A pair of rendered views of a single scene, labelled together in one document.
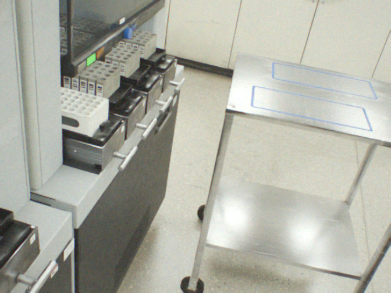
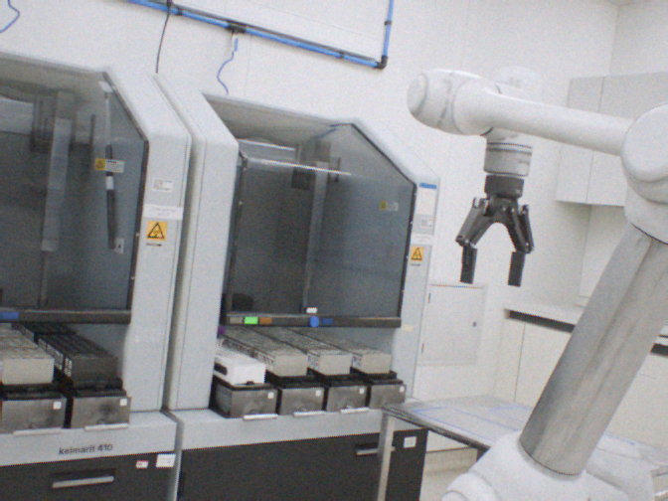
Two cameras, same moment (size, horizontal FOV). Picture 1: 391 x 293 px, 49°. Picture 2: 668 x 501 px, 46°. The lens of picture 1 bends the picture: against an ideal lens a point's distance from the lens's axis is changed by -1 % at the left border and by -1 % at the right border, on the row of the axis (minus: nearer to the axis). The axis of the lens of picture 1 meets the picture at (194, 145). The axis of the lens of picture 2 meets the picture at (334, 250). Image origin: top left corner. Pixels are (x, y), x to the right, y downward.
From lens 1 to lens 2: 1.42 m
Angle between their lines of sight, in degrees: 51
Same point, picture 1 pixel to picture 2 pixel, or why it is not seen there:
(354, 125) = not seen: hidden behind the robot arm
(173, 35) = not seen: hidden behind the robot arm
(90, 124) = (233, 372)
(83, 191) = (200, 419)
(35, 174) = (171, 392)
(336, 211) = not seen: outside the picture
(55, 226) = (156, 422)
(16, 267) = (101, 411)
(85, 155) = (223, 400)
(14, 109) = (159, 320)
